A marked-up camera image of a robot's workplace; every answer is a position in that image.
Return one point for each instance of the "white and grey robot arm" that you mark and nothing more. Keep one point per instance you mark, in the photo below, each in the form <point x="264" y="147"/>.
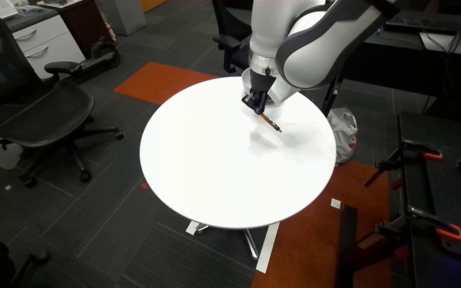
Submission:
<point x="316" y="48"/>

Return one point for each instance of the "black upright board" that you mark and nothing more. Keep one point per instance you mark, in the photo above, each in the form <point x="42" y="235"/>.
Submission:
<point x="346" y="250"/>

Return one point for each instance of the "grey pedestal cabinet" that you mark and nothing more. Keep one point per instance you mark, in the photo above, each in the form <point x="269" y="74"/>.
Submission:
<point x="124" y="13"/>

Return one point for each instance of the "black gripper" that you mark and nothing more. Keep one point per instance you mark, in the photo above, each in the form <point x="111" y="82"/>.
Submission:
<point x="261" y="82"/>

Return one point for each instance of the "white paper sheet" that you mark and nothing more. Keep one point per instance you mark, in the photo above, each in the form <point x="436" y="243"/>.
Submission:
<point x="455" y="43"/>

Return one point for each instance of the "white drawer cabinet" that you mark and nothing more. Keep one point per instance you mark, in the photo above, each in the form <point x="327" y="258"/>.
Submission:
<point x="47" y="45"/>

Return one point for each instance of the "dark office desk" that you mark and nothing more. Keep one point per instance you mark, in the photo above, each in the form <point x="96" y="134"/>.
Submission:
<point x="401" y="58"/>

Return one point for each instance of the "black keyboard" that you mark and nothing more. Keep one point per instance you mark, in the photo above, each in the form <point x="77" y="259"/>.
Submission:
<point x="423" y="22"/>

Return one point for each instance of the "white table base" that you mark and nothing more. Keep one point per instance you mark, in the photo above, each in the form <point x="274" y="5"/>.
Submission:
<point x="269" y="245"/>

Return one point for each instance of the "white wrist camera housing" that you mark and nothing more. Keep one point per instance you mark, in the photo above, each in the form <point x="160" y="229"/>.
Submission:
<point x="285" y="96"/>

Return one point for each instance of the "dark office chair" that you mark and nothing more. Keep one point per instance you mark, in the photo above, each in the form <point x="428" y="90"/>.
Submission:
<point x="231" y="32"/>

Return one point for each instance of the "black mesh office chair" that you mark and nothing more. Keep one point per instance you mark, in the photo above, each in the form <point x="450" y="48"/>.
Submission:
<point x="44" y="114"/>

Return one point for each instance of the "black workbench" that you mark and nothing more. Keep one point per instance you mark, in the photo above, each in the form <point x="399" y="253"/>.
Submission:
<point x="444" y="202"/>

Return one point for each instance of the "black kick scooter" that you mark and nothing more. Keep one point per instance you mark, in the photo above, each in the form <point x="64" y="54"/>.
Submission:
<point x="104" y="53"/>

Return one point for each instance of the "brown wooden desk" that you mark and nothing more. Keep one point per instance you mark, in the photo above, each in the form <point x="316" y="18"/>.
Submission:
<point x="88" y="26"/>

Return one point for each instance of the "small red floor object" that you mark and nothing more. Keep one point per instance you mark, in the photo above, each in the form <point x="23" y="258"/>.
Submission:
<point x="144" y="186"/>

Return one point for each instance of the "small white floor card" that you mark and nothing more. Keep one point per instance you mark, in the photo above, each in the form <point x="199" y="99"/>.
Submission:
<point x="335" y="203"/>

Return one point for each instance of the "orange and black pen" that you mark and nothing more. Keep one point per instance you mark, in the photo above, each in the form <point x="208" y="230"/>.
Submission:
<point x="271" y="123"/>

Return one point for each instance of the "white plastic bag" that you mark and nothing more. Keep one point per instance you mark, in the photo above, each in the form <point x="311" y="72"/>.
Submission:
<point x="343" y="133"/>

